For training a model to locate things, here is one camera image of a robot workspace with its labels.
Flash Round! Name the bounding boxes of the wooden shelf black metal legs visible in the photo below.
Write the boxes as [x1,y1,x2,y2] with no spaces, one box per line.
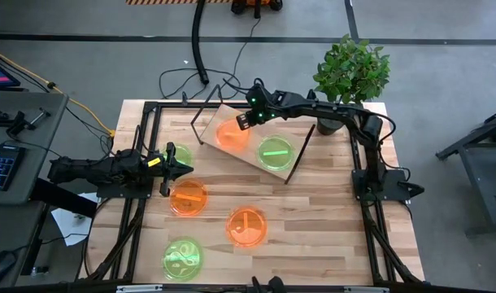
[189,84,317,186]

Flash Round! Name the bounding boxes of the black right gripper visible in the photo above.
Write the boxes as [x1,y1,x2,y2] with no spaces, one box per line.
[236,84,278,131]

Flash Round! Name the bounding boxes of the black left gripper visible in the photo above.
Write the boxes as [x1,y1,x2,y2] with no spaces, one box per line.
[148,142,194,197]

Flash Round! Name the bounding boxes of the green potted plant black pot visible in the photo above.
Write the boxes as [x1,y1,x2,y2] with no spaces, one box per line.
[311,33,391,137]

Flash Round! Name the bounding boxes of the black equipment stand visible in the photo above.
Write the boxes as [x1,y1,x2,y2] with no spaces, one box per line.
[434,104,496,238]

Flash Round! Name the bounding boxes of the grey desk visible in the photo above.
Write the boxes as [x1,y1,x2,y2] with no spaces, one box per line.
[0,90,70,206]

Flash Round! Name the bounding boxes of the orange black wheeled robot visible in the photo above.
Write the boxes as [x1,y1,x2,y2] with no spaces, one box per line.
[230,0,285,20]

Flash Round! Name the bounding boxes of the silver metal bracket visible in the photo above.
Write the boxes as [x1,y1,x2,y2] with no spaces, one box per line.
[342,286,390,293]
[115,284,164,293]

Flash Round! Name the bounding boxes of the black keyboard blue backlight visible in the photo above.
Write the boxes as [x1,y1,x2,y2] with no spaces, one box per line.
[0,142,26,192]

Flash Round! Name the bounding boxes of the black clamp tool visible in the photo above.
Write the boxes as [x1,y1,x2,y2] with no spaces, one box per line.
[0,106,53,138]

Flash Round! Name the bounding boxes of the green translucent plastic plate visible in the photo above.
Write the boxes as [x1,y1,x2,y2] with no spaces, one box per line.
[162,237,204,282]
[256,134,296,172]
[161,142,194,168]

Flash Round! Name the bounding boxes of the black aluminium rig frame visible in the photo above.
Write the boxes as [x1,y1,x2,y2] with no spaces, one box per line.
[83,100,426,293]

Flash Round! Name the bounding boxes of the black floor cable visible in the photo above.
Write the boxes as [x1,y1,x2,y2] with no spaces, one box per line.
[157,15,262,102]

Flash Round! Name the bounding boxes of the yellow cable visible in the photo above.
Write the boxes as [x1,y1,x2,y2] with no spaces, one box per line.
[0,46,115,138]

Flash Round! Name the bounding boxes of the orange translucent plastic plate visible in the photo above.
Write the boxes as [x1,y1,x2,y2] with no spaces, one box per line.
[168,178,210,218]
[224,205,269,248]
[214,117,251,153]

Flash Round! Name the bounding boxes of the white paper sheet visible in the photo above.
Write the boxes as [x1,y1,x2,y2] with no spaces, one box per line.
[50,192,99,247]

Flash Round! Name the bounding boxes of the black corrugated hose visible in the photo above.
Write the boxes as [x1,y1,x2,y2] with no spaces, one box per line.
[190,0,211,86]

